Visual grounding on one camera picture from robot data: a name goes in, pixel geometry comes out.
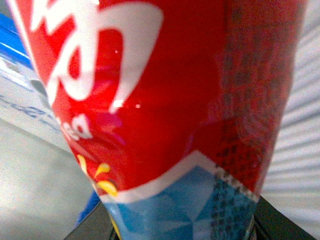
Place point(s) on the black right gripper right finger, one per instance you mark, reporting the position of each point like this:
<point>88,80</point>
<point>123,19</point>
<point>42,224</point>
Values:
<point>269,224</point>

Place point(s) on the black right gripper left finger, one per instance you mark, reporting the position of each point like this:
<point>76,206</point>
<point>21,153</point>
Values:
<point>96,226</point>

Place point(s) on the red iced tea bottle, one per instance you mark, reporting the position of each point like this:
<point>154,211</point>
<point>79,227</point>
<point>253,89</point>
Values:
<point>171,107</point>

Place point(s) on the white blue chest freezer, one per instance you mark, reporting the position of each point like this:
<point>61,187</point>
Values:
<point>39,177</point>

